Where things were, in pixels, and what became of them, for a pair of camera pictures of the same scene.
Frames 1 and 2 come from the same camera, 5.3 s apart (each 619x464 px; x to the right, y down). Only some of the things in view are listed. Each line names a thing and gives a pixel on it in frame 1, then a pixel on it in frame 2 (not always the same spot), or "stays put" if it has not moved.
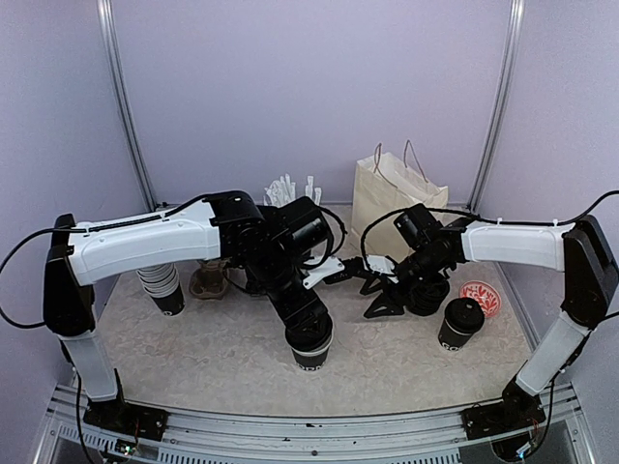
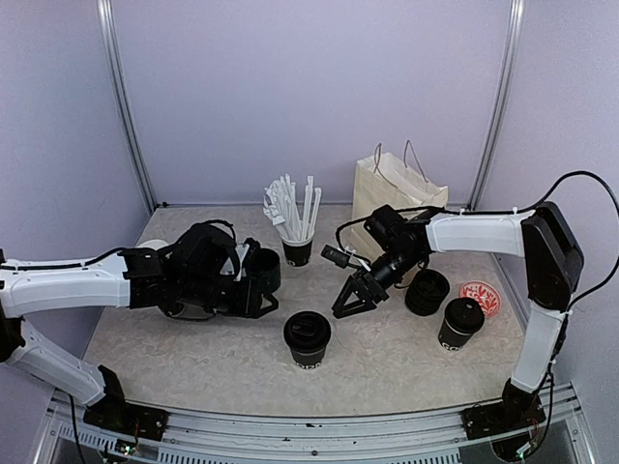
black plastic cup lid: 465,314 stays put
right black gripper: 392,298 to 376,293
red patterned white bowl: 484,294 stays put
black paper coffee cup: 462,318 stays put
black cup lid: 313,333 stays put
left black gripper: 295,313 to 250,303
